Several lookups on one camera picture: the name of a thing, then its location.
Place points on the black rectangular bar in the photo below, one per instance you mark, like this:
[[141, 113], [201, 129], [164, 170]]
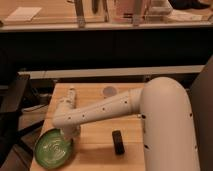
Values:
[[118, 142]]

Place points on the white paper cup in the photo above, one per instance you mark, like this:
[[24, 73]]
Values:
[[109, 91]]

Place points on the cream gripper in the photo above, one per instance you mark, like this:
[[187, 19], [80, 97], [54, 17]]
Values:
[[71, 131]]

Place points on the black chair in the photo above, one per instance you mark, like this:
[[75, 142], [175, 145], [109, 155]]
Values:
[[10, 111]]

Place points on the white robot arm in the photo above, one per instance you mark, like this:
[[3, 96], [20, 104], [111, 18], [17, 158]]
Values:
[[169, 138]]

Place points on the white paper sheet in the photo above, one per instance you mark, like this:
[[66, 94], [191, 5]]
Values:
[[23, 14]]

